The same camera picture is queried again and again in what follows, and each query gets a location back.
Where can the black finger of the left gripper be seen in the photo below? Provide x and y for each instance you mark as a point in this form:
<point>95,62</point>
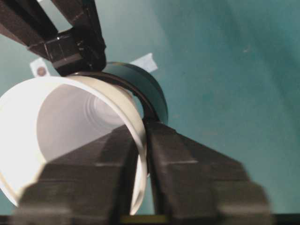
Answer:
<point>86,31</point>
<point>25,22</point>

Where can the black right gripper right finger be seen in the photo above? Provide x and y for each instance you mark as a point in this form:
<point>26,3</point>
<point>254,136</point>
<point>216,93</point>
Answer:
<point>193,184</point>

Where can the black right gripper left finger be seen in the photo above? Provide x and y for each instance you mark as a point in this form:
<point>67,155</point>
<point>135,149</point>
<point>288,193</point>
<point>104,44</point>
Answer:
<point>92,185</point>

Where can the white paper cup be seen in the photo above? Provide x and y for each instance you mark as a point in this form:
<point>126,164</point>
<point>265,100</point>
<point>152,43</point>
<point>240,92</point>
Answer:
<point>44,118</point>

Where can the white sticker with brown dot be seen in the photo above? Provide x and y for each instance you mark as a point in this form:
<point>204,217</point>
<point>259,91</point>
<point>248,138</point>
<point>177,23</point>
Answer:
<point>39,68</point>

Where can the pale tape strip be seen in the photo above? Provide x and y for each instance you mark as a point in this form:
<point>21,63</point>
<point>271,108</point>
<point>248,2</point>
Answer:
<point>146,62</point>

